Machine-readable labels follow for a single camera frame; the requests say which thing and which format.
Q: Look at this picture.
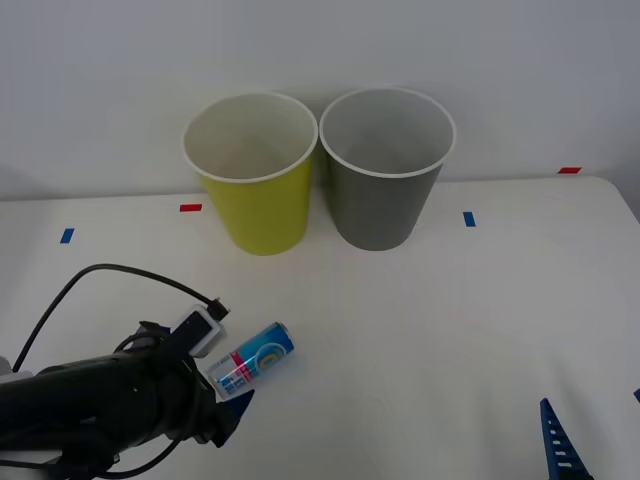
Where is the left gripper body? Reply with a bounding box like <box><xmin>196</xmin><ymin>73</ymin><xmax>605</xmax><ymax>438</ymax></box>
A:
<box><xmin>138</xmin><ymin>349</ymin><xmax>222</xmax><ymax>445</ymax></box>

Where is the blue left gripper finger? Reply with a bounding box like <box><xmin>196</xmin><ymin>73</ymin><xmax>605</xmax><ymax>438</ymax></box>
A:
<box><xmin>211</xmin><ymin>389</ymin><xmax>257</xmax><ymax>449</ymax></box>

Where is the blue drink can red label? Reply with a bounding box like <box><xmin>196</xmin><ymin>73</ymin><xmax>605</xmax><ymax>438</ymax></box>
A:
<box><xmin>205</xmin><ymin>321</ymin><xmax>296</xmax><ymax>400</ymax></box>

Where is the yellow-green plastic waste bin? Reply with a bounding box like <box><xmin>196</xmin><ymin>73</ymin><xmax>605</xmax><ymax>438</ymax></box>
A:
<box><xmin>181</xmin><ymin>91</ymin><xmax>320</xmax><ymax>257</ymax></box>

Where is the grey plastic waste bin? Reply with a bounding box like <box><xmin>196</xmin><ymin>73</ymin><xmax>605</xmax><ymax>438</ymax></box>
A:
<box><xmin>318</xmin><ymin>87</ymin><xmax>457</xmax><ymax>252</ymax></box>

